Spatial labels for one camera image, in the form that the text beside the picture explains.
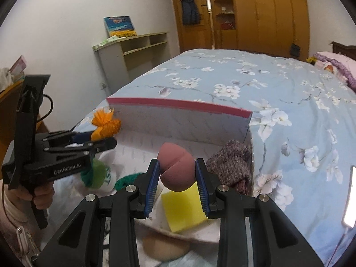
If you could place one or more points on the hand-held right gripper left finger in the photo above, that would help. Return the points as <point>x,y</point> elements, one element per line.
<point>152,190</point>

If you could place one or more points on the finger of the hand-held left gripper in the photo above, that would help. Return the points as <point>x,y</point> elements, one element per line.
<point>97,146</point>
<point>82,138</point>

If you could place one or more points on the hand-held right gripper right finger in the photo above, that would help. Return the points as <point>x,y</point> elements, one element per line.
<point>202,190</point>

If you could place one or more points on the orange cloth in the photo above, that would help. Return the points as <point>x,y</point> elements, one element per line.
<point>107,125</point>

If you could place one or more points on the white sock with green cuff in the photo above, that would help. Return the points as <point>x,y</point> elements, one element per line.
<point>100,173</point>
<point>129,182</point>

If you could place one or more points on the yellow sponge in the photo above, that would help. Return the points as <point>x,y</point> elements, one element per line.
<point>180,211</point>

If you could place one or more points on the maroon makeup sponge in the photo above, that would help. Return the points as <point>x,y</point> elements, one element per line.
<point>176,167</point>

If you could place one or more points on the brown knitted hat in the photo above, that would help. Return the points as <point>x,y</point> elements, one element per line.
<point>230,164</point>

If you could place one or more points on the beige makeup sponge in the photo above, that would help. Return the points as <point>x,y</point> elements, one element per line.
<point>167,249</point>

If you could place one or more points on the pink cardboard box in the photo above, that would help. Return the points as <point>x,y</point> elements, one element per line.
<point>178,128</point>

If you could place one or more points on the person's left forearm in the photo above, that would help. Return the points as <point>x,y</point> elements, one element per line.
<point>14,228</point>

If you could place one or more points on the person's left hand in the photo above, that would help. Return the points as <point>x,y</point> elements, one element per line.
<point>41,199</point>

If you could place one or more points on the beige desk shelf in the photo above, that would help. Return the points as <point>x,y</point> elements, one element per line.
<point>111,66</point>

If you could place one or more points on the green packet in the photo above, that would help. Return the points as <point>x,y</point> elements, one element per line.
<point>110,41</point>

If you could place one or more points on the blue and yellow painting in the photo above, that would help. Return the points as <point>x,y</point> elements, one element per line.
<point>119,26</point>

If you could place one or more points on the wooden door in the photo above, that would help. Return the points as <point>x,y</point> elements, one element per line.
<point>194,36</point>

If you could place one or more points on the dark hanging jacket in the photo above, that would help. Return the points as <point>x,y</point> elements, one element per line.
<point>190,9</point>

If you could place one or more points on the black hanging bag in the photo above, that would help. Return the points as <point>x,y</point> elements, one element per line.
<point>294,50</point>

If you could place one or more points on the yellow plush toy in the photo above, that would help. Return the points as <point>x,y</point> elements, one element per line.
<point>311,60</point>

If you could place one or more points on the wooden wardrobe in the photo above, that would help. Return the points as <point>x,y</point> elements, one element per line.
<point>264,16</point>

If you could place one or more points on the purple frilled pillow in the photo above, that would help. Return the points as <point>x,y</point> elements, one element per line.
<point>338,64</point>

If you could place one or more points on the dark wooden headboard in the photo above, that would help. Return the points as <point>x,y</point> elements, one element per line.
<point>340,47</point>

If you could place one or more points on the wall socket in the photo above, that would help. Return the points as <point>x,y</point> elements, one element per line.
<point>103,85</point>

